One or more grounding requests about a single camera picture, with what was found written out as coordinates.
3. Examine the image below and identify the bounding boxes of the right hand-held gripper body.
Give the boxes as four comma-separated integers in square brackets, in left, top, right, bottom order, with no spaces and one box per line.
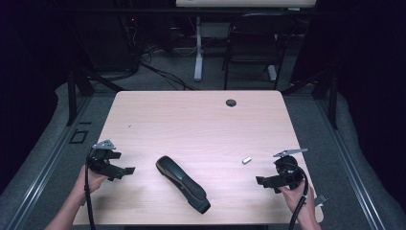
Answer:
[273,148,308,191]

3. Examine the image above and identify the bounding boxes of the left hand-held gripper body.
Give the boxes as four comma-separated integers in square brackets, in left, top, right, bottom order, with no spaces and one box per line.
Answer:
[86,139,127,182]

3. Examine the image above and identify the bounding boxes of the black shoe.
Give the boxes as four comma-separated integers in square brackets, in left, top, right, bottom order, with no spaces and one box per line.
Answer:
[155,155,212,215]

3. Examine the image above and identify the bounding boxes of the person's left hand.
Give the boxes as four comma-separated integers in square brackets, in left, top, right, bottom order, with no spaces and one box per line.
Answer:
[78,166,110,196]

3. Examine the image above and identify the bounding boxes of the person's right hand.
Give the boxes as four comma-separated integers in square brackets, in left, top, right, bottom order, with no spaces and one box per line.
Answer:
[277,180,318,224]

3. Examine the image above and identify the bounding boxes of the grey tape strip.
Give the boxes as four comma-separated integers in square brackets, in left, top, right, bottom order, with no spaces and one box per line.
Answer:
[313,193,329,209]

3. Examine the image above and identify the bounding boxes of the white desk foot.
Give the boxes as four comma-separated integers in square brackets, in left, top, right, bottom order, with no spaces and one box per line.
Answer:
[267,64,279,81]

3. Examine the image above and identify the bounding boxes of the white desk leg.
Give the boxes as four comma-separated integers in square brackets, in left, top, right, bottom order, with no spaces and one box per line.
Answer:
[193,16,204,82]

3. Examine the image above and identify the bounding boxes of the black folding chair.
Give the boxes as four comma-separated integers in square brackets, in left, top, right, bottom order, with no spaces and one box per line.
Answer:
[221,12,297,91]

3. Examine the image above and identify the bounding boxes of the white background desk top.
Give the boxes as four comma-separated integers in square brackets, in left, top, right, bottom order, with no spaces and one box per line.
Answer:
[175,0,318,9]

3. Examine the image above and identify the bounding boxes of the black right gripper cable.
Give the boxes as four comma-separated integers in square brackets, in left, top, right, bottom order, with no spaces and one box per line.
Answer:
[277,162,310,230]

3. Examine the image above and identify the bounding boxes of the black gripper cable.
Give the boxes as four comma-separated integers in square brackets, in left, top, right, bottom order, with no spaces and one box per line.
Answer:
[277,162,310,230]
[83,148,98,230]

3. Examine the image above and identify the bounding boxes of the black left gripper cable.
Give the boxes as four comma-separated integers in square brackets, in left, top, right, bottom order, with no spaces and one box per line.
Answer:
[83,148,98,230]

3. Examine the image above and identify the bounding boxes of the aluminium floor rail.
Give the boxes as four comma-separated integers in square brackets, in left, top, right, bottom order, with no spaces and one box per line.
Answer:
[5,95,94,230]
[315,98,388,230]

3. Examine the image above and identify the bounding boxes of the black metal frame stand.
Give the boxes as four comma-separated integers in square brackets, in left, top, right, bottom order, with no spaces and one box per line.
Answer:
[281,67,340,130]
[64,67,126,127]

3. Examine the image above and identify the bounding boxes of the black floor cables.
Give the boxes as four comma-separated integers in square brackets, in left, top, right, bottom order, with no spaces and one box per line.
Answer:
[139,44,199,92]

